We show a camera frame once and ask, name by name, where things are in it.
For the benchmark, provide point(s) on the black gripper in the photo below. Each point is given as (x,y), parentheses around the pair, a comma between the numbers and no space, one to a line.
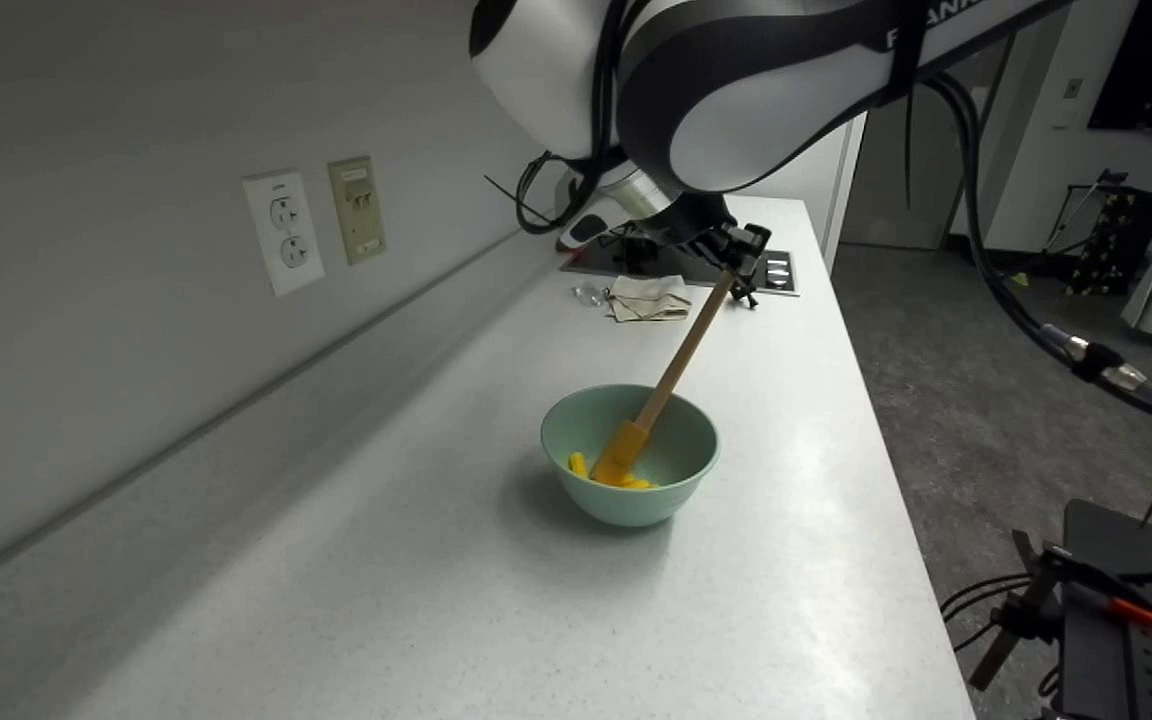
(696,226)

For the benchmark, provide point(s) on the wooden handled yellow spatula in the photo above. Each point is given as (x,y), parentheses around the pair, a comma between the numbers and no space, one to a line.
(626,447)

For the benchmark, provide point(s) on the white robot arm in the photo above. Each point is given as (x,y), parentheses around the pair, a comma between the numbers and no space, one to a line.
(705,97)

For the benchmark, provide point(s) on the yellow food in bowl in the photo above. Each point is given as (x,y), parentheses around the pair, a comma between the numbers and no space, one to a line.
(586,468)

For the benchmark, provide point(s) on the beige folded cloth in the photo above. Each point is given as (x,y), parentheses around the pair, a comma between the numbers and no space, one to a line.
(638,302)

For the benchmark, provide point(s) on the black table with clamp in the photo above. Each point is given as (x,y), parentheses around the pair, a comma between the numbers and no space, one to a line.
(1091,598)

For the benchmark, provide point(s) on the beige wall switch plate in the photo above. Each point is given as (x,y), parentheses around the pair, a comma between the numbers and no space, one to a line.
(358,209)

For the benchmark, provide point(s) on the white wall outlet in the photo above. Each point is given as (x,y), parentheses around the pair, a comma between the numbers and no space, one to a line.
(286,231)

